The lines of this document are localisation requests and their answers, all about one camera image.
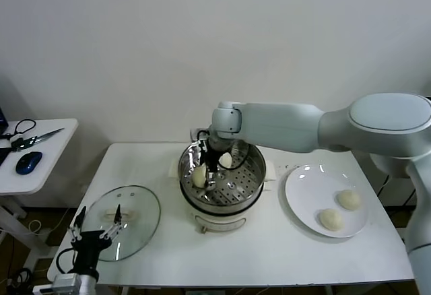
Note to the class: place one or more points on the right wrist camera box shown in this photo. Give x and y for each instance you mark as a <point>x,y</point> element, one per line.
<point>194,136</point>

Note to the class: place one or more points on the black laptop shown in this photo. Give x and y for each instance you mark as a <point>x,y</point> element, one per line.
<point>2,120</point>

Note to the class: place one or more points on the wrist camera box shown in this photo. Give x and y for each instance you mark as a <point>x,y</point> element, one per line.
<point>194,136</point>
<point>65,283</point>

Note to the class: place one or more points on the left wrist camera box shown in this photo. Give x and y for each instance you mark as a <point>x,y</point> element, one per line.
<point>65,283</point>

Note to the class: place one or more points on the white steamed baozi bun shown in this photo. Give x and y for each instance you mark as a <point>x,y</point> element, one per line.
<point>331,220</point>
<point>199,178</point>
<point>226,161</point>
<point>349,199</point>

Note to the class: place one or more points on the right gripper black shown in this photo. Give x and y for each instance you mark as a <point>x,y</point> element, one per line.
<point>211,158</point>

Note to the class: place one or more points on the blue computer mouse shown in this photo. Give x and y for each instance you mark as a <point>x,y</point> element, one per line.
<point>28,163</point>

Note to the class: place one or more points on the round glass pot lid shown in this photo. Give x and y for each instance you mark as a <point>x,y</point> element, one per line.
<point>144,207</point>

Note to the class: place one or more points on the white round plate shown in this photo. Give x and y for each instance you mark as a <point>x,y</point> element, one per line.
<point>303,187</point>

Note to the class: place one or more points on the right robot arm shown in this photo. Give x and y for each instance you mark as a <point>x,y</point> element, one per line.
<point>286,123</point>

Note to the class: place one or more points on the white side table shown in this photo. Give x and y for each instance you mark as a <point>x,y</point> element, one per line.
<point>54,153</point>

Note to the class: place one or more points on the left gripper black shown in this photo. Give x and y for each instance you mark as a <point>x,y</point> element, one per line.
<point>88,244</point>

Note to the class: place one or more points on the perforated steel steamer basket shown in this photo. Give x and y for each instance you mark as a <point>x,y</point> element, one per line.
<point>253,173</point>

